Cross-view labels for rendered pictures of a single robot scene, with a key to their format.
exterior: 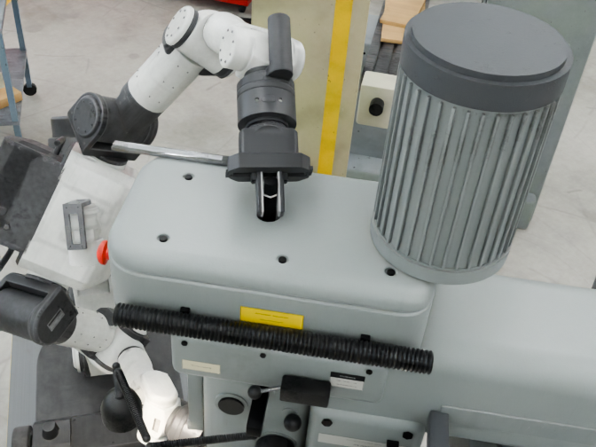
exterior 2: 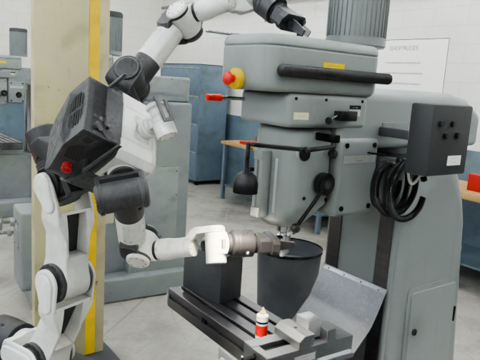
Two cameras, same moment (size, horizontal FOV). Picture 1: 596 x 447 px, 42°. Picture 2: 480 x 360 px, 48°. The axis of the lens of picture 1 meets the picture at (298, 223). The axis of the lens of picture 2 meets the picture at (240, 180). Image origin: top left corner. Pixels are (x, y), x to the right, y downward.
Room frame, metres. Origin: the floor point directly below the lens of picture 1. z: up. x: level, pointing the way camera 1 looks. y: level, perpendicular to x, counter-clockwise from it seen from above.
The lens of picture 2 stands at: (-0.33, 1.29, 1.75)
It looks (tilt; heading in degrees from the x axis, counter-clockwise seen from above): 10 degrees down; 319
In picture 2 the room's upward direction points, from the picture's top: 4 degrees clockwise
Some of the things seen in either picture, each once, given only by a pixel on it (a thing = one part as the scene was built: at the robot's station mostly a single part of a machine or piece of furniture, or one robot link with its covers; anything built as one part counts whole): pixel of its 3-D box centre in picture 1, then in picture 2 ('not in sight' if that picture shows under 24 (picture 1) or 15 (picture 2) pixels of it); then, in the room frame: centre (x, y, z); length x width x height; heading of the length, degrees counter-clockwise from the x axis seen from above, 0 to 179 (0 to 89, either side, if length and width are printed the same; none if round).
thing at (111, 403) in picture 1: (121, 404); (246, 181); (0.81, 0.28, 1.47); 0.07 x 0.07 x 0.06
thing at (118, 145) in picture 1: (187, 155); (240, 35); (0.99, 0.18, 1.89); 0.24 x 0.04 x 0.01; 86
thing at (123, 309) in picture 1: (271, 336); (338, 75); (0.72, 0.02, 1.79); 0.45 x 0.04 x 0.04; 86
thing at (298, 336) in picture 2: not in sight; (293, 333); (0.73, 0.11, 0.99); 0.12 x 0.06 x 0.04; 173
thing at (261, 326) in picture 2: not in sight; (261, 322); (0.89, 0.09, 0.96); 0.04 x 0.04 x 0.11
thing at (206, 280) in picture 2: not in sight; (212, 268); (1.30, -0.01, 1.00); 0.22 x 0.12 x 0.20; 5
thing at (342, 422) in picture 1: (364, 407); (331, 171); (0.85, -0.15, 1.47); 0.24 x 0.19 x 0.26; 176
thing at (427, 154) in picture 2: not in sight; (440, 139); (0.51, -0.23, 1.62); 0.20 x 0.09 x 0.21; 86
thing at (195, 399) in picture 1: (199, 388); (261, 183); (0.88, 0.15, 1.45); 0.04 x 0.04 x 0.21; 86
